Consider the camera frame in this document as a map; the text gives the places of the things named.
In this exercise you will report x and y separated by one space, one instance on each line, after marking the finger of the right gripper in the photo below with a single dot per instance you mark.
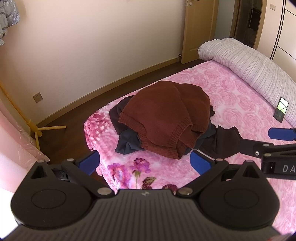
253 148
284 134

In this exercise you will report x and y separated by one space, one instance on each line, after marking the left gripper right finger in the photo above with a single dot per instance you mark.
208 170

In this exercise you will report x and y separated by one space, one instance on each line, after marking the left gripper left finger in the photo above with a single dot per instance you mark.
79 172

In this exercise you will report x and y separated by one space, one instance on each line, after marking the maroon knitted cardigan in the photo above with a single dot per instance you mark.
169 117

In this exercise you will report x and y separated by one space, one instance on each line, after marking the black smartphone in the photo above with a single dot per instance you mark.
281 110

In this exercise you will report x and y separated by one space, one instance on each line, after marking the dark navy garment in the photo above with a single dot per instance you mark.
216 142

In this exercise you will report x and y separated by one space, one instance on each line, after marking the striped lilac rolled duvet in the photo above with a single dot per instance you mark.
258 71

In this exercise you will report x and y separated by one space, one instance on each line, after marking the white wardrobe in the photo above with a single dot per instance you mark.
276 34

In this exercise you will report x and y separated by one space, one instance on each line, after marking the wooden door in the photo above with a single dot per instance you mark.
200 25

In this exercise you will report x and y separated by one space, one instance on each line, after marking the grey hanging garment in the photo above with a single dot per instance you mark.
9 16

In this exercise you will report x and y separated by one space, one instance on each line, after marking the beige wall socket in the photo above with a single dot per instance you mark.
38 97

